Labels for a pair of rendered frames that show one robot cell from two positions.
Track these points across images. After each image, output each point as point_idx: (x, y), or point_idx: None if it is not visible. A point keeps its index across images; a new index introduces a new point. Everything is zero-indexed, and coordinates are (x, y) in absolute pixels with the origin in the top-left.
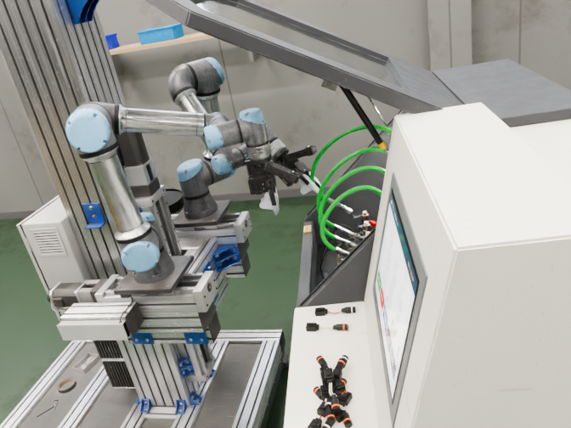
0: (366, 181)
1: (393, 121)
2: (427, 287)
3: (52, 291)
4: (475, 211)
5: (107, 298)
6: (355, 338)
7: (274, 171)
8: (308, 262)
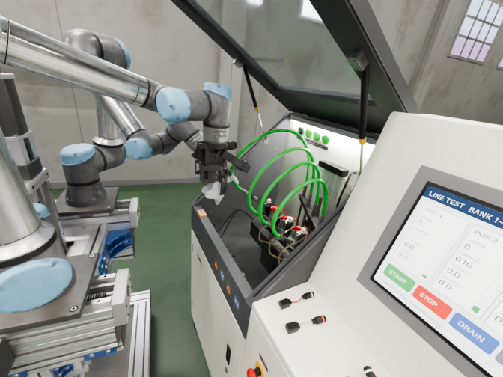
0: (244, 176)
1: (391, 117)
2: None
3: None
4: None
5: None
6: (339, 330)
7: (231, 159)
8: (223, 244)
